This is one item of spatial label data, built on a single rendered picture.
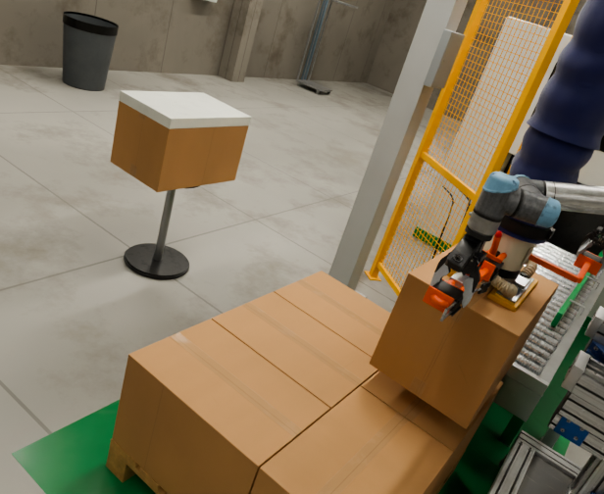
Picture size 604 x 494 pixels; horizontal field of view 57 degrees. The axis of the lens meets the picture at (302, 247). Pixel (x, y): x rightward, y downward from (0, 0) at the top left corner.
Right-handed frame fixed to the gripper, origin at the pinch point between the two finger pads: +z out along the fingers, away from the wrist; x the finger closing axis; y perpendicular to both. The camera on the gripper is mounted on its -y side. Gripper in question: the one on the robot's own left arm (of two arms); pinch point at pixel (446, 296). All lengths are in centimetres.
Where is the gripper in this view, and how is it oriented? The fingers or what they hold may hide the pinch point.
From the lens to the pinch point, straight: 156.7
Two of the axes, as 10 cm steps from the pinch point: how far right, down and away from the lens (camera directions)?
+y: 5.5, -2.2, 8.0
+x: -7.8, -4.6, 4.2
